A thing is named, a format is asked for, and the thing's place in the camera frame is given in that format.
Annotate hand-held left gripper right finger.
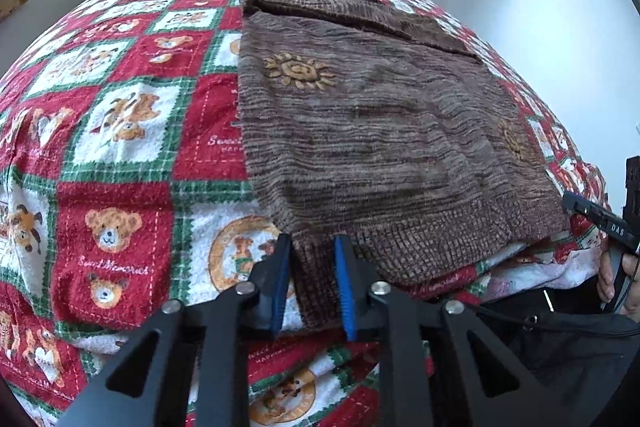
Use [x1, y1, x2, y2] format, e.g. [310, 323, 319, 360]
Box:
[334, 234, 566, 427]

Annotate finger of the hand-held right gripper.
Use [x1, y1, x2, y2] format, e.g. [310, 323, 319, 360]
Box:
[561, 191, 608, 223]

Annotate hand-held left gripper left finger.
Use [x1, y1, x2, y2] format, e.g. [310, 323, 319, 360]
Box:
[57, 233, 293, 427]

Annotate brown knitted sweater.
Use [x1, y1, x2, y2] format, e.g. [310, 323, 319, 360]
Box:
[235, 0, 571, 330]

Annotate person's right hand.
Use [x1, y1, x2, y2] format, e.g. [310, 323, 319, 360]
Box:
[596, 237, 640, 314]

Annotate pink white bed sheet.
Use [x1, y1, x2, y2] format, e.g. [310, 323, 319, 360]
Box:
[480, 232, 608, 303]

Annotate person's dark clothing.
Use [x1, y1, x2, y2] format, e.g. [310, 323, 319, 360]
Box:
[475, 287, 640, 427]

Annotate red checkered bear bedspread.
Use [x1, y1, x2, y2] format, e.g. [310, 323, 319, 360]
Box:
[0, 0, 608, 427]

